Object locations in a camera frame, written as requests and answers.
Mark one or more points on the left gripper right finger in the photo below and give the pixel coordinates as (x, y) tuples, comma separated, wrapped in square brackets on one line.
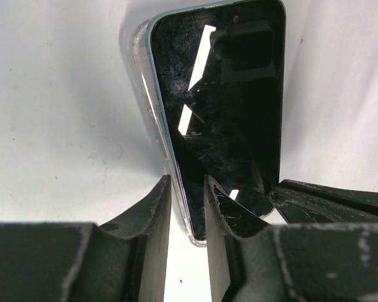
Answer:
[(228, 224)]

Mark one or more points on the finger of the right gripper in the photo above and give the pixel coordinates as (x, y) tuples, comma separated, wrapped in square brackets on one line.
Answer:
[(301, 202)]

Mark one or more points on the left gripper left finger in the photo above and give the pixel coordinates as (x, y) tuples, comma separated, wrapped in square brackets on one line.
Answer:
[(135, 248)]

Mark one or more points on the clear phone case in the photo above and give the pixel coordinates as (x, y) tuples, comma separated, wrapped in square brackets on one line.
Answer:
[(145, 94)]

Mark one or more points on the black screen phone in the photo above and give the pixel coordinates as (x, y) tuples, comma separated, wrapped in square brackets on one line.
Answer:
[(226, 110)]

